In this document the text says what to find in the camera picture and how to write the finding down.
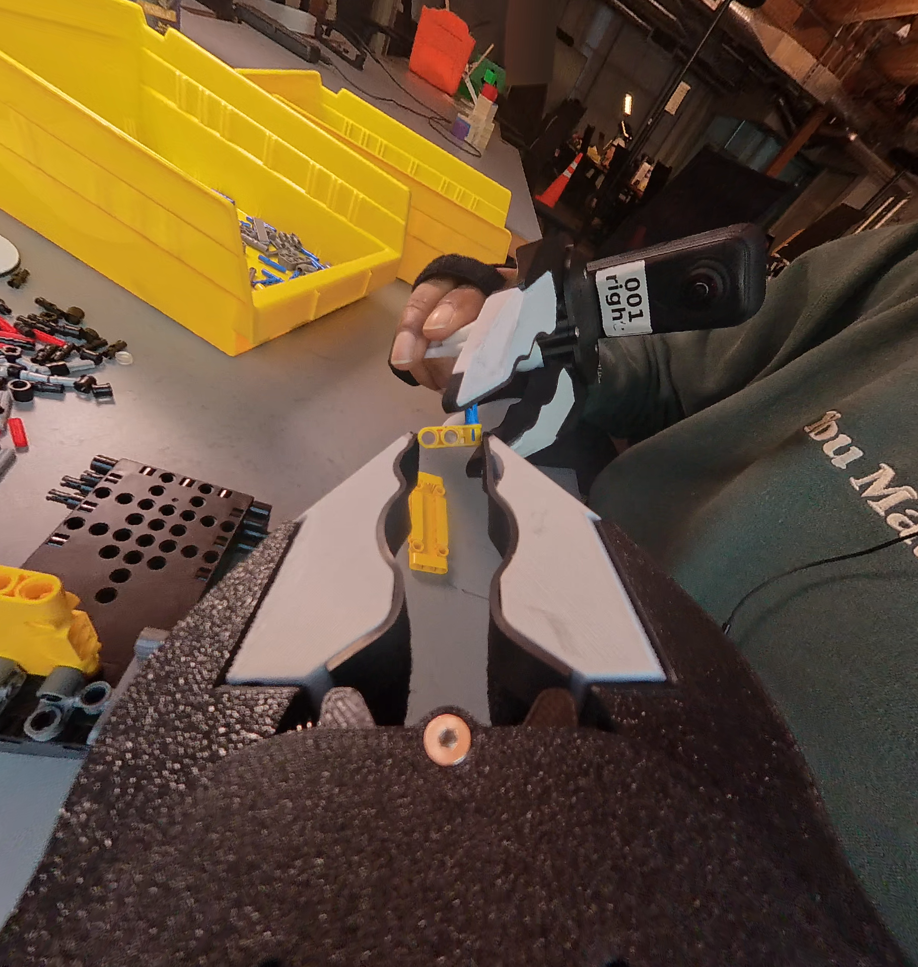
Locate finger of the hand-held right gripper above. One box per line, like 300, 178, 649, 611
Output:
492, 363, 581, 459
442, 273, 564, 415

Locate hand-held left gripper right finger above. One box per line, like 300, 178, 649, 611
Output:
478, 434, 669, 728

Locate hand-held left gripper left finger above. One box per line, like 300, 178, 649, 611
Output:
223, 431, 420, 728

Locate short yellow lego beam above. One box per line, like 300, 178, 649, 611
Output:
418, 424, 484, 451

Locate yellow lego panel piece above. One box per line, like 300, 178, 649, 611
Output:
406, 471, 452, 577

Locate black lego base block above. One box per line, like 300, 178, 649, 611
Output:
0, 455, 272, 760

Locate pile of small lego parts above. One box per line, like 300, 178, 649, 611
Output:
0, 266, 136, 497

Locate person's right hand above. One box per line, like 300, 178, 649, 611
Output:
388, 275, 505, 391

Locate orange traffic cone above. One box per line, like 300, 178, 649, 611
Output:
534, 153, 585, 210

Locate yellow storage bin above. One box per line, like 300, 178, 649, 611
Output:
240, 68, 514, 287
0, 0, 412, 261
0, 34, 401, 358

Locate colourful brick model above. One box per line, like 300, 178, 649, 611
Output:
450, 62, 507, 150

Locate heap of grey blue pieces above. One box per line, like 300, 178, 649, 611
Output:
238, 213, 333, 293

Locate orange plastic bin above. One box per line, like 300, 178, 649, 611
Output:
408, 5, 476, 97

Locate black power strip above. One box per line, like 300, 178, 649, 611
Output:
232, 0, 371, 71

